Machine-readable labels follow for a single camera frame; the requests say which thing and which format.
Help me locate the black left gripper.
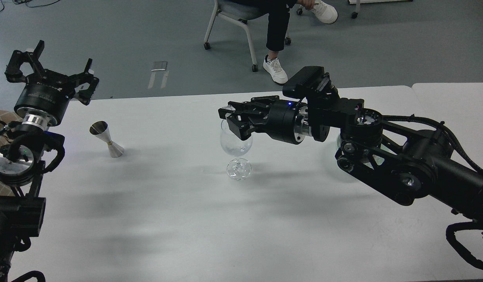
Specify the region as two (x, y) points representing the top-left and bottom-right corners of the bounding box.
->
(5, 40), (100, 127)

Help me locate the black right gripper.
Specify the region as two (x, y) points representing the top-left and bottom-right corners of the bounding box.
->
(218, 96), (312, 145)

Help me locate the steel cocktail jigger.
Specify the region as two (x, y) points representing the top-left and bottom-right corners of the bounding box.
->
(89, 120), (125, 158)

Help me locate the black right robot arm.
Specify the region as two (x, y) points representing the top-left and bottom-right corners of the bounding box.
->
(218, 95), (483, 270)

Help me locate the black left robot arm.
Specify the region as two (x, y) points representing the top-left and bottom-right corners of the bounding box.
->
(0, 40), (99, 282)

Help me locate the clear wine glass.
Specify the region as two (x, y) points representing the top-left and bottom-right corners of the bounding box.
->
(220, 119), (253, 181)

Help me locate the green bowl of ice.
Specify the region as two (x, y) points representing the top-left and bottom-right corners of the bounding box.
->
(336, 133), (391, 165)

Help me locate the grey office chair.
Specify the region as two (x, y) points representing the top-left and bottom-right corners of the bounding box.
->
(204, 0), (292, 73)

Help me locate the grey tape on floor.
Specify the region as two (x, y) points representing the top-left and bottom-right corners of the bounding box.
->
(147, 60), (169, 89)

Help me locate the seated person in black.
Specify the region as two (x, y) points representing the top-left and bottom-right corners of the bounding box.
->
(232, 0), (338, 85)

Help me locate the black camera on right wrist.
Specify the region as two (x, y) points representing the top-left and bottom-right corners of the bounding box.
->
(282, 66), (338, 99)

